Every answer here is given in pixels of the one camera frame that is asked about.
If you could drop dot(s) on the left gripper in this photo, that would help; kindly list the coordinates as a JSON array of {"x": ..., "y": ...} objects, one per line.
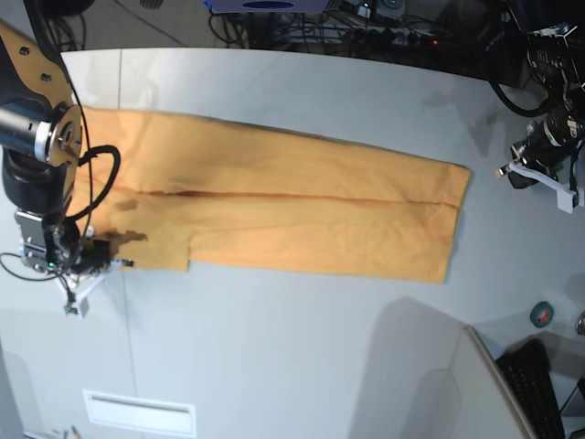
[{"x": 546, "y": 147}]

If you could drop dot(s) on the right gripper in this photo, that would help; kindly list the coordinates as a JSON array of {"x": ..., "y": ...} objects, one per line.
[{"x": 63, "y": 254}]

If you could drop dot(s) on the orange yellow t-shirt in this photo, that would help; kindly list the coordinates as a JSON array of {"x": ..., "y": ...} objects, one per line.
[{"x": 197, "y": 190}]

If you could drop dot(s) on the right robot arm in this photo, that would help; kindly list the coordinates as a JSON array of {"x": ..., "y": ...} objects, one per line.
[{"x": 43, "y": 146}]

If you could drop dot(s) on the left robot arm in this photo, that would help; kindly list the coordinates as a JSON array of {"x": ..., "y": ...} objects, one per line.
[{"x": 553, "y": 37}]

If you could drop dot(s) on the green tape roll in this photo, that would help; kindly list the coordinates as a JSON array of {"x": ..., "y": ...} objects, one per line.
[{"x": 541, "y": 314}]

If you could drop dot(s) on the white paper label on table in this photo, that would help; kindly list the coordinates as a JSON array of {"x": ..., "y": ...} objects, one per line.
[{"x": 141, "y": 415}]

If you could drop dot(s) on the black keyboard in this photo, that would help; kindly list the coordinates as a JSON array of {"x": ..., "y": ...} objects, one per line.
[{"x": 526, "y": 371}]

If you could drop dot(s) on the black power strip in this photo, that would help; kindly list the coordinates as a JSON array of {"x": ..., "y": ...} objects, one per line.
[{"x": 387, "y": 37}]

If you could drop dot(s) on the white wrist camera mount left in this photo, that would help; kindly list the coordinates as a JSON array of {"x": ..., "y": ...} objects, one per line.
[{"x": 568, "y": 196}]

